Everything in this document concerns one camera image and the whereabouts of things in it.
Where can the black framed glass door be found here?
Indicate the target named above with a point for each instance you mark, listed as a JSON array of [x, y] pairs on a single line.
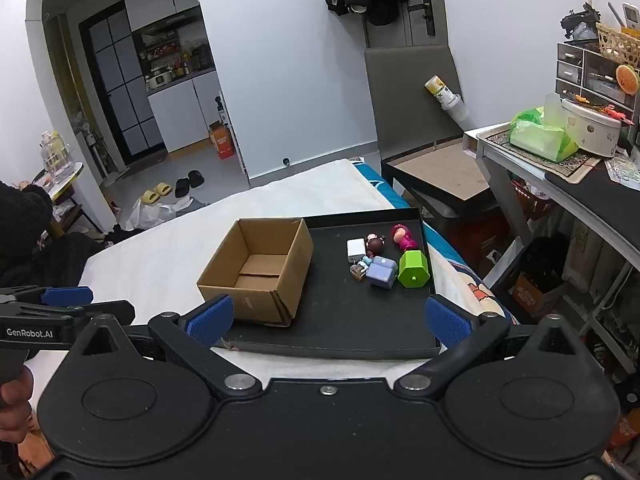
[[125, 85]]

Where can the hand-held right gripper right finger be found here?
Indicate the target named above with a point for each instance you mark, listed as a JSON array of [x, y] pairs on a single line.
[[447, 322]]

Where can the brown carton under desk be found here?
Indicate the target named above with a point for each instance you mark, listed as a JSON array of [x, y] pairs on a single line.
[[535, 295]]

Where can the green tissue pack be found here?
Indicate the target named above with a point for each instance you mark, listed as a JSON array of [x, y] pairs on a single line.
[[540, 135]]

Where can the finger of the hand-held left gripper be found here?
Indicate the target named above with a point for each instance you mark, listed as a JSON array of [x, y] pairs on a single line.
[[65, 296], [117, 310]]

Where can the brown figurine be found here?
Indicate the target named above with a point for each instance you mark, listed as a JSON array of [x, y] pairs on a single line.
[[374, 246]]

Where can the blue patterned bed sheet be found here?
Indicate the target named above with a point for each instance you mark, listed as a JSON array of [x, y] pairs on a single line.
[[460, 270]]

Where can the pink figurine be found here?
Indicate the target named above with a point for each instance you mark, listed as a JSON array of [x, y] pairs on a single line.
[[402, 237]]

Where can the brown cardboard box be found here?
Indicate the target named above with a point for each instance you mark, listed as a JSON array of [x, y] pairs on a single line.
[[280, 270]]

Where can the red basket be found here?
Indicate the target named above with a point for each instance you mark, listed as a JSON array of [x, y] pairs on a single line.
[[535, 202]]

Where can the purple plastic box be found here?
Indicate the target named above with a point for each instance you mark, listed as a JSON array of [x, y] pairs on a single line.
[[381, 272]]

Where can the grey drawer organizer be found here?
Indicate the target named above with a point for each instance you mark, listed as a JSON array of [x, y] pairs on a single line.
[[570, 67]]

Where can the yellow label bottle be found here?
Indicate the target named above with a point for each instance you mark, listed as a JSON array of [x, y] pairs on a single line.
[[440, 90]]

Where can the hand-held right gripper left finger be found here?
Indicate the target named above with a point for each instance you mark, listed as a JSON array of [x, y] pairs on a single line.
[[212, 320]]

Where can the person's left hand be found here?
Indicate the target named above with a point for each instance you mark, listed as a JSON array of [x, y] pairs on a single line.
[[15, 410]]

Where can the black tray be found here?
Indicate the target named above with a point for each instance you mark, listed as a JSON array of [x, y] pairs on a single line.
[[330, 315]]

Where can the black slipper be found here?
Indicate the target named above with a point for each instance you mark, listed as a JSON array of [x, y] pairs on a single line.
[[182, 187], [196, 179]]

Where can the burger toy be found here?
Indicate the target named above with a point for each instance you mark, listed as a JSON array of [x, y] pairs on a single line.
[[628, 80]]

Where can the patterned desk mat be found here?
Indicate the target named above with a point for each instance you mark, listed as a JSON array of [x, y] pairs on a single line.
[[495, 147]]

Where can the white round container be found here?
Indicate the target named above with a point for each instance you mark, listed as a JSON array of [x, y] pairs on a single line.
[[595, 130]]

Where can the woven basket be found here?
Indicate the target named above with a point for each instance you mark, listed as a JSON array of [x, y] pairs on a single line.
[[620, 45]]

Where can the black knit garment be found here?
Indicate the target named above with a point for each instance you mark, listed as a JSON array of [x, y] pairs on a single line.
[[30, 230]]

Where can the white cabinet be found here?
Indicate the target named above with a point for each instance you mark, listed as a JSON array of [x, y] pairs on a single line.
[[175, 110]]

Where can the white plastic bag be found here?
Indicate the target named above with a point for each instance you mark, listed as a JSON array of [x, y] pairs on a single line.
[[150, 215]]

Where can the orange carton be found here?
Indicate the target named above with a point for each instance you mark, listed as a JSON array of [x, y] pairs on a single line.
[[222, 142]]

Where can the yellow slipper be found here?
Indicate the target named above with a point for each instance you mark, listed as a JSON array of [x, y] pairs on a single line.
[[164, 189], [150, 196]]

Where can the small table with jars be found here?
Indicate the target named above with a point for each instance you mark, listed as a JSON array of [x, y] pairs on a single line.
[[57, 170]]

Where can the green plastic block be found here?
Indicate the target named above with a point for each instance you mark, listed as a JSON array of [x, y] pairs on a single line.
[[414, 269]]

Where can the white charger plug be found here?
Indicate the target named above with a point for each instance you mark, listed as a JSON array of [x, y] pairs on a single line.
[[356, 250]]

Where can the black desk mat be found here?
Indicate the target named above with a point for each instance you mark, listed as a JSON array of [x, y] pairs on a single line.
[[600, 195]]

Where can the large black open box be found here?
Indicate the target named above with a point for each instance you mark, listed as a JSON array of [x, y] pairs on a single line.
[[415, 110]]

